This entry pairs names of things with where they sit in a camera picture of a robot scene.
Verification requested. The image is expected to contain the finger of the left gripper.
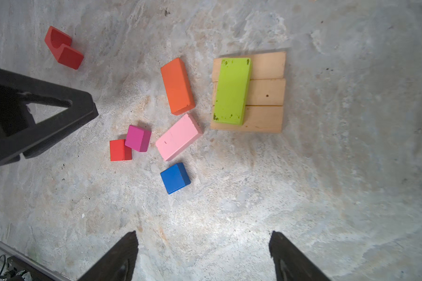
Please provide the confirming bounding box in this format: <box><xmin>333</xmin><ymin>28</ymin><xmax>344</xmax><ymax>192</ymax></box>
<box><xmin>0</xmin><ymin>69</ymin><xmax>98</xmax><ymax>166</ymax></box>

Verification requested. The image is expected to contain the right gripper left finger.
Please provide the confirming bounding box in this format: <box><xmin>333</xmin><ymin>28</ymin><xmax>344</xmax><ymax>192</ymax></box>
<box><xmin>78</xmin><ymin>231</ymin><xmax>138</xmax><ymax>281</ymax></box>

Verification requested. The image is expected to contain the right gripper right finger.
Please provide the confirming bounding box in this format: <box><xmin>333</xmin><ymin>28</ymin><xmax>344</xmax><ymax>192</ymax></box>
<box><xmin>268</xmin><ymin>231</ymin><xmax>330</xmax><ymax>281</ymax></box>

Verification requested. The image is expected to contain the red arch wood block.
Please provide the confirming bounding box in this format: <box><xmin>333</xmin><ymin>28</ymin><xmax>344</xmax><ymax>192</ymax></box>
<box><xmin>45</xmin><ymin>26</ymin><xmax>84</xmax><ymax>70</ymax></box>

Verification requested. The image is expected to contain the pink wood block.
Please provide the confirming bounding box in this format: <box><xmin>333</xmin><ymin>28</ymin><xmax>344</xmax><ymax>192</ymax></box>
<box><xmin>155</xmin><ymin>113</ymin><xmax>203</xmax><ymax>162</ymax></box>

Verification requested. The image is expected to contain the natural wood block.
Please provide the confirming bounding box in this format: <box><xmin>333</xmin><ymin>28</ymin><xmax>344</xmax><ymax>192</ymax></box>
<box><xmin>212</xmin><ymin>51</ymin><xmax>287</xmax><ymax>82</ymax></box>
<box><xmin>211</xmin><ymin>106</ymin><xmax>284</xmax><ymax>133</ymax></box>
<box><xmin>213</xmin><ymin>78</ymin><xmax>287</xmax><ymax>106</ymax></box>

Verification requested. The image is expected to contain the lime green wood block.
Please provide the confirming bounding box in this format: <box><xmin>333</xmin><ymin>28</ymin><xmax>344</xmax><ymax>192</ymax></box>
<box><xmin>213</xmin><ymin>57</ymin><xmax>252</xmax><ymax>126</ymax></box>

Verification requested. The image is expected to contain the orange wood block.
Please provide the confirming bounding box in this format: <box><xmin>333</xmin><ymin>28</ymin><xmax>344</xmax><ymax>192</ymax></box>
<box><xmin>161</xmin><ymin>57</ymin><xmax>195</xmax><ymax>115</ymax></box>

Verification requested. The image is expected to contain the red wood cube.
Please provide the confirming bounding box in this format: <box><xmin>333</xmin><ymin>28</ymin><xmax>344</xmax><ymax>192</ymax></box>
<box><xmin>109</xmin><ymin>139</ymin><xmax>132</xmax><ymax>162</ymax></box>

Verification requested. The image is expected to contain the magenta wood cube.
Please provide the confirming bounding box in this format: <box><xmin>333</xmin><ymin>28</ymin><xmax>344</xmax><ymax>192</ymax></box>
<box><xmin>125</xmin><ymin>125</ymin><xmax>151</xmax><ymax>152</ymax></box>

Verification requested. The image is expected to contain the blue wood cube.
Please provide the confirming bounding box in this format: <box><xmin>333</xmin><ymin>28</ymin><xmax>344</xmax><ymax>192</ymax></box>
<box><xmin>160</xmin><ymin>162</ymin><xmax>191</xmax><ymax>194</ymax></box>

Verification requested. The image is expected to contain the aluminium mounting rail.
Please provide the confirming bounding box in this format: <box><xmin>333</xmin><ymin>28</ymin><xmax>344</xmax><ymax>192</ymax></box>
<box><xmin>0</xmin><ymin>241</ymin><xmax>68</xmax><ymax>281</ymax></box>

